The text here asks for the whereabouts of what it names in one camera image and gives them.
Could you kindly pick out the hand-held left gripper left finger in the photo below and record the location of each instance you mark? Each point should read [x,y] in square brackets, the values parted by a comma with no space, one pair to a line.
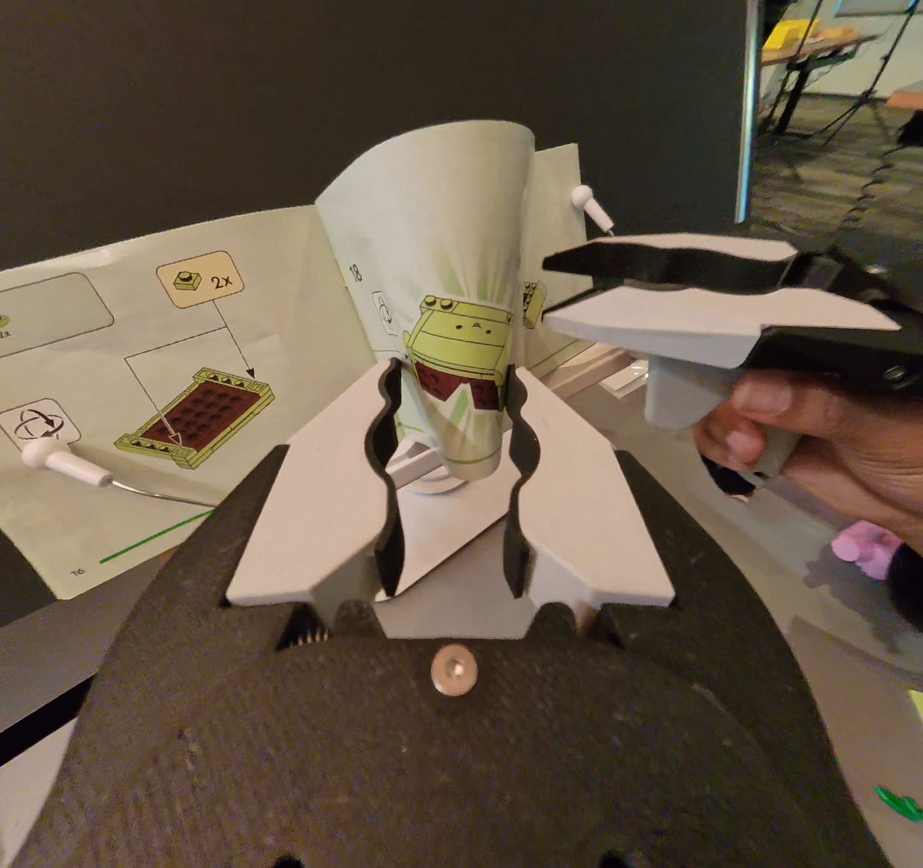
[310,514]

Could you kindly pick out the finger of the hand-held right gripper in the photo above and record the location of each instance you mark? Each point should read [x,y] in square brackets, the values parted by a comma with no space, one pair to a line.
[721,251]
[685,320]

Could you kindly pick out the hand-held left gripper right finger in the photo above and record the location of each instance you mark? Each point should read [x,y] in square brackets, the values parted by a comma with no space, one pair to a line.
[598,522]

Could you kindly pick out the building instruction booklet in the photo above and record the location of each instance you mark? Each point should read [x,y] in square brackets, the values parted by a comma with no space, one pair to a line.
[252,320]

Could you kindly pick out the white book stand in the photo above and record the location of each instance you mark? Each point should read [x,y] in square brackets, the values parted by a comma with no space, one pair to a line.
[61,458]

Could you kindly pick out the person's right forearm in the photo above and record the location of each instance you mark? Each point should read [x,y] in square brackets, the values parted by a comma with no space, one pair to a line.
[908,587]

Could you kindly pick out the person's right hand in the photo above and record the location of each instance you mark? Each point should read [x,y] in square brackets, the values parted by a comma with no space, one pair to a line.
[865,449]

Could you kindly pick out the pink brick planter figure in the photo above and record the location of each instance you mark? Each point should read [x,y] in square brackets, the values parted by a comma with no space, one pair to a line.
[865,550]

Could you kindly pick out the yellow box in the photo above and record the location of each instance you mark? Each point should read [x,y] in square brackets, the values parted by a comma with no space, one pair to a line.
[789,35]

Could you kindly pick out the background wooden table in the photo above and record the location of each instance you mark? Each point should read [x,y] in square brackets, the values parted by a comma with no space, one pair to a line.
[829,42]

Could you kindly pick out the scattered green leaf pieces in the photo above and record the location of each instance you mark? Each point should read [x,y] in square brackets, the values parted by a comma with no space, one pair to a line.
[898,803]

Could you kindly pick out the black backdrop board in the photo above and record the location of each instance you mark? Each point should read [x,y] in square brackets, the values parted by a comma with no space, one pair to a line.
[288,53]

